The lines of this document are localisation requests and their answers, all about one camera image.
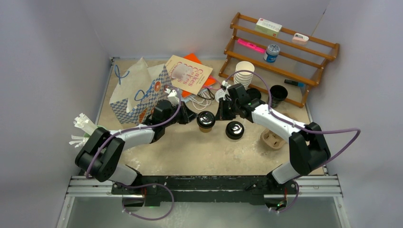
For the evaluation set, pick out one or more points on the black blue marker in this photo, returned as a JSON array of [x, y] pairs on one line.
[[294, 83]]

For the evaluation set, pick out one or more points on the stack of black lids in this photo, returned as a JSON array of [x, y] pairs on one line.
[[234, 130]]

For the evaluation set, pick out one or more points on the stack of white paper cups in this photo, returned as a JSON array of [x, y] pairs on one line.
[[244, 73]]

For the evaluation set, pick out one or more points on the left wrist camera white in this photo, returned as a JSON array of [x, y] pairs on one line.
[[173, 96]]

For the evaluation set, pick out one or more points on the pink white tape dispenser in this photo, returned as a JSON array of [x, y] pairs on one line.
[[300, 39]]

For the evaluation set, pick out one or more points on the black paper cup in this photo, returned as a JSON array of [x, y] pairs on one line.
[[278, 94]]

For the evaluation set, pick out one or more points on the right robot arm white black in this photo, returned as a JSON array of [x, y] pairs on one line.
[[307, 149]]

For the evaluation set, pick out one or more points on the white cup lid upper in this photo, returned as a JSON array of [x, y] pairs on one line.
[[220, 95]]

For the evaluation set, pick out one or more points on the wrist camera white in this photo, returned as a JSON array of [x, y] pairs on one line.
[[173, 96], [225, 85]]

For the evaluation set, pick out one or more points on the black flat lid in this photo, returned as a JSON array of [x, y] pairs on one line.
[[253, 93]]

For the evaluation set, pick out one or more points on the wooden shelf rack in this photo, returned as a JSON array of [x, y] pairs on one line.
[[285, 61]]

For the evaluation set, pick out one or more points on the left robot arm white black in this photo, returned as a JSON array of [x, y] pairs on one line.
[[100, 155]]

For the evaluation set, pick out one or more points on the pink highlighter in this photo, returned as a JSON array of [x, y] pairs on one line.
[[251, 46]]

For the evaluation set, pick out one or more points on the white green box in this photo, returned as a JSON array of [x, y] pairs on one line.
[[268, 27]]

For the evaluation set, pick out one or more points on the cakes recipe book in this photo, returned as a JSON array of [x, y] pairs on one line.
[[178, 71]]

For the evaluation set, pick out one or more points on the green cup holder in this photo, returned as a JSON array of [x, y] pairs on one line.
[[94, 128]]

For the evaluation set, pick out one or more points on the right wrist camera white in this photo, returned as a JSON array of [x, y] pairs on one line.
[[225, 85]]

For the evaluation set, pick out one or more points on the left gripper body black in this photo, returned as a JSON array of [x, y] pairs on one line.
[[181, 118]]

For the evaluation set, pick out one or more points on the checkered paper bakery bag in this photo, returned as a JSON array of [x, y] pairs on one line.
[[138, 90]]

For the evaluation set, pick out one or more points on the blue white jar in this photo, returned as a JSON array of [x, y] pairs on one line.
[[271, 53]]

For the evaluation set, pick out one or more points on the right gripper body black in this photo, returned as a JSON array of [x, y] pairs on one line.
[[228, 110]]

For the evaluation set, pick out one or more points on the brown paper coffee cup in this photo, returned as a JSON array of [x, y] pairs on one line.
[[205, 129]]

